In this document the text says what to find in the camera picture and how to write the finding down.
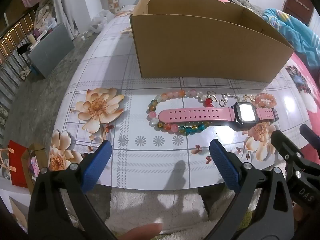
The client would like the brown wooden door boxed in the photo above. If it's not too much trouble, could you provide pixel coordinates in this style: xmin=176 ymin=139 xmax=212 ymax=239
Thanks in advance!
xmin=284 ymin=0 xmax=315 ymax=24

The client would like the camouflage pillow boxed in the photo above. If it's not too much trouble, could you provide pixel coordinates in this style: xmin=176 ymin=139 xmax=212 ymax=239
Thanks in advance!
xmin=226 ymin=0 xmax=265 ymax=13

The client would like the orange bead bracelet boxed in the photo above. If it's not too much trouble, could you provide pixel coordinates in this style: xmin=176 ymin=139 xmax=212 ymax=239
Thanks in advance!
xmin=254 ymin=93 xmax=277 ymax=109

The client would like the multicolour glass bead bracelet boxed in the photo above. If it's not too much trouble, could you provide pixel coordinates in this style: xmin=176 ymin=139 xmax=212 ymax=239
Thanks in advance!
xmin=149 ymin=89 xmax=214 ymax=137

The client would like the metal railing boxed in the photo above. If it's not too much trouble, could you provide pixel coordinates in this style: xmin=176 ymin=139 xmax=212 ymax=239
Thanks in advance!
xmin=0 ymin=5 xmax=38 ymax=110

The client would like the blue patterned blanket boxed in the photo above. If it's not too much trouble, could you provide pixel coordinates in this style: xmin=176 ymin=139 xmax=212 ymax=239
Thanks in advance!
xmin=262 ymin=8 xmax=320 ymax=68

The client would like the floral plaid tablecloth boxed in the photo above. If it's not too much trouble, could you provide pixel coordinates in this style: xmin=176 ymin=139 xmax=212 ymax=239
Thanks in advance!
xmin=50 ymin=15 xmax=320 ymax=193

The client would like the person's left hand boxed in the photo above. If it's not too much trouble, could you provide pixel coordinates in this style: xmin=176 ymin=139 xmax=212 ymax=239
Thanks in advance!
xmin=117 ymin=222 xmax=163 ymax=240

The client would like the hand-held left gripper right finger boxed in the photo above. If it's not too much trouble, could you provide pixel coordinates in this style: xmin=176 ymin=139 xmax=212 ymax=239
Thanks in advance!
xmin=202 ymin=138 xmax=295 ymax=240

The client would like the red gift bag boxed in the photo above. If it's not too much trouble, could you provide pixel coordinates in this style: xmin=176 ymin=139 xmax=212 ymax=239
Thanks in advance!
xmin=0 ymin=140 xmax=29 ymax=188

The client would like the grey box with clutter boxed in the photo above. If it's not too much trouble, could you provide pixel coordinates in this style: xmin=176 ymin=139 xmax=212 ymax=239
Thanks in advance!
xmin=28 ymin=22 xmax=75 ymax=78

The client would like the brown paper bag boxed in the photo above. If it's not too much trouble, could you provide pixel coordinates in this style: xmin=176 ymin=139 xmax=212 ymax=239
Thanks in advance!
xmin=21 ymin=144 xmax=49 ymax=195

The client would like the white curtain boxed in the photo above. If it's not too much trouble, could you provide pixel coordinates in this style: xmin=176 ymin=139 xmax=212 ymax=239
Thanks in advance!
xmin=51 ymin=0 xmax=75 ymax=40

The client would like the pink flower blanket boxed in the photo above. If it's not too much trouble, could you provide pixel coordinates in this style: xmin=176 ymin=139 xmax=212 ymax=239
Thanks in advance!
xmin=284 ymin=51 xmax=320 ymax=167

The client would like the white plastic bag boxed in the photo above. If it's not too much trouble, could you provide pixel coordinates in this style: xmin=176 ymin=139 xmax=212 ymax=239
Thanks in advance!
xmin=91 ymin=9 xmax=115 ymax=33

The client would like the brown cardboard box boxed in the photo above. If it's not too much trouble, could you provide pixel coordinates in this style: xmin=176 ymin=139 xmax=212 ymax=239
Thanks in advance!
xmin=129 ymin=0 xmax=295 ymax=83

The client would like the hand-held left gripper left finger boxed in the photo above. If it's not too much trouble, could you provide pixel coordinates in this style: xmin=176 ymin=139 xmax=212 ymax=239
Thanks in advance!
xmin=27 ymin=140 xmax=118 ymax=240

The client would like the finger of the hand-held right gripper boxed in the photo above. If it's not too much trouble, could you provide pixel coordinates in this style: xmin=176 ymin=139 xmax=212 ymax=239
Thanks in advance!
xmin=299 ymin=124 xmax=320 ymax=155
xmin=271 ymin=129 xmax=304 ymax=172

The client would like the pink strap digital watch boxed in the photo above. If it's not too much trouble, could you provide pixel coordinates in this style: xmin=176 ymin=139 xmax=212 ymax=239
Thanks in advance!
xmin=157 ymin=102 xmax=278 ymax=131

